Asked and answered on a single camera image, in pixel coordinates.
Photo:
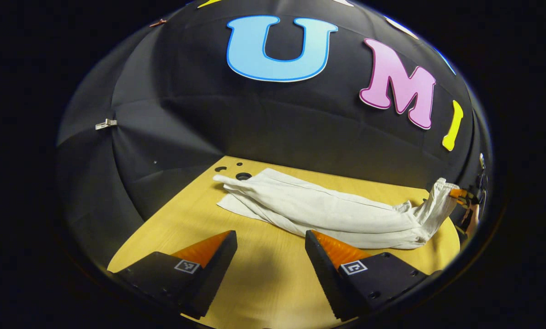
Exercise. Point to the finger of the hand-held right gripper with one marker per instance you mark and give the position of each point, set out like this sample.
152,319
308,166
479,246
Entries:
458,193

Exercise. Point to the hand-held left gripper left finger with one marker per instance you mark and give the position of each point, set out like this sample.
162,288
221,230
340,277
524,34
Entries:
218,269

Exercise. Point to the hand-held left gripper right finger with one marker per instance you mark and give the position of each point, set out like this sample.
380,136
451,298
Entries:
321,269

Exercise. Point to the white jeans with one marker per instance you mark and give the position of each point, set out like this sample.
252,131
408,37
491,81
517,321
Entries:
323,210

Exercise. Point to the black backdrop cloth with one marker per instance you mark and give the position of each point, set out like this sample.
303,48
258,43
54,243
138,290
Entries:
186,114

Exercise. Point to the silver metal clip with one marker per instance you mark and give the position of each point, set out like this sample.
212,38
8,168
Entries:
105,124

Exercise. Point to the copper metal clip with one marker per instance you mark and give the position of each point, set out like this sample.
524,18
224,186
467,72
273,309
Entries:
158,22

